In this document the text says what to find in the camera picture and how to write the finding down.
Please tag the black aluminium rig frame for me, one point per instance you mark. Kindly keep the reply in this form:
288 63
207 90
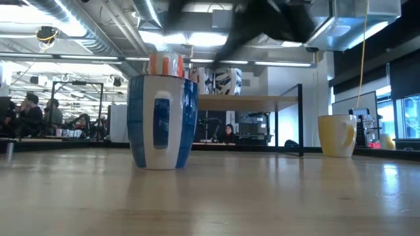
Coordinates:
262 148

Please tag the white blue striped mug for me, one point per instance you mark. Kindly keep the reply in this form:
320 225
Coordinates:
228 82

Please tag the orange white coffee mug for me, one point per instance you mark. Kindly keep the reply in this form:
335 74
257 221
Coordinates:
164 65

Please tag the blue white coffee mug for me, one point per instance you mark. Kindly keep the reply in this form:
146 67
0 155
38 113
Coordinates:
164 124

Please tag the black ceiling camera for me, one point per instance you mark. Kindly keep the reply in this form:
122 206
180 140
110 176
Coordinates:
46 33

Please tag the small black robot arm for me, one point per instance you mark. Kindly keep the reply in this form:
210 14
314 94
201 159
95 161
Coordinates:
210 123

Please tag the silver ceiling duct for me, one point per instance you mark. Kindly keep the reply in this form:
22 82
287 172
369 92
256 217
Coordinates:
98 39

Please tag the black equipment rack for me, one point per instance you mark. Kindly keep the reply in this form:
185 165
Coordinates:
361 128

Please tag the wooden shelf black frame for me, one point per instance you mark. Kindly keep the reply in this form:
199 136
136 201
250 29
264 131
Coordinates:
246 102

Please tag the yellow white coffee mug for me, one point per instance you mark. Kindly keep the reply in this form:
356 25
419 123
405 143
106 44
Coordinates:
331 136

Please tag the black metal workstation frame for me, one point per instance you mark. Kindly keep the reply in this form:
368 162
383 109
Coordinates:
101 108

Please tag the long ceiling light strip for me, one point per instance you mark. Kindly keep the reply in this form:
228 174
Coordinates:
282 63

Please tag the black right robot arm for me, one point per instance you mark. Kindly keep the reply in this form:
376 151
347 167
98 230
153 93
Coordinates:
275 19

